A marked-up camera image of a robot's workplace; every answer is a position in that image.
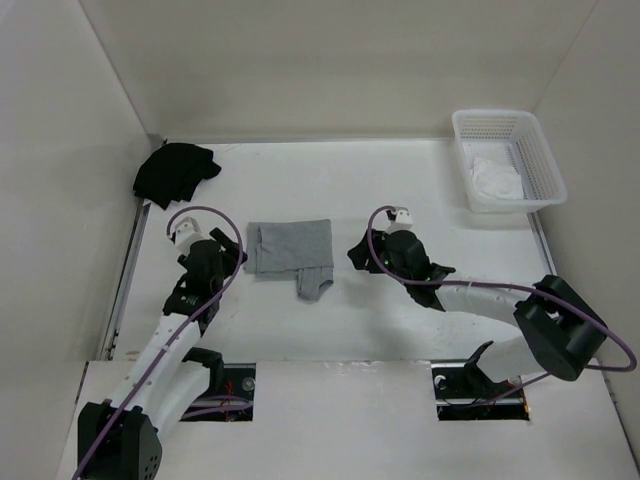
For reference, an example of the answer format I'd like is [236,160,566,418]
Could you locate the grey tank top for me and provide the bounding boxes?
[245,219,334,303]

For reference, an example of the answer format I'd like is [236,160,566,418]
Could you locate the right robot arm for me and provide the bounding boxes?
[347,230,606,396]

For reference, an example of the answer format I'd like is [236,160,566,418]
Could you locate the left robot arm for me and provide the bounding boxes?
[73,217,246,479]

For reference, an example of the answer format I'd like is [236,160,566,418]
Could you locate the folded black tank tops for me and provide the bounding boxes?
[132,143,221,210]

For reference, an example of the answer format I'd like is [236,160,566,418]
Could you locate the white tank top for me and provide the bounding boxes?
[470,157,524,200]

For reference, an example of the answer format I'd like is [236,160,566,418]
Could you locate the white plastic basket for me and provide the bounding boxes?
[451,109,567,213]

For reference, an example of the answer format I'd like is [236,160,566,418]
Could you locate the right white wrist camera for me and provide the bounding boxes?
[386,207,413,234]

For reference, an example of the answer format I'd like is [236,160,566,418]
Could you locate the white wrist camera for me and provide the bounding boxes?
[386,207,413,234]
[171,217,205,256]

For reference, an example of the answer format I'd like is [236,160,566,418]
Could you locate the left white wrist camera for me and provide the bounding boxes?
[171,217,205,256]

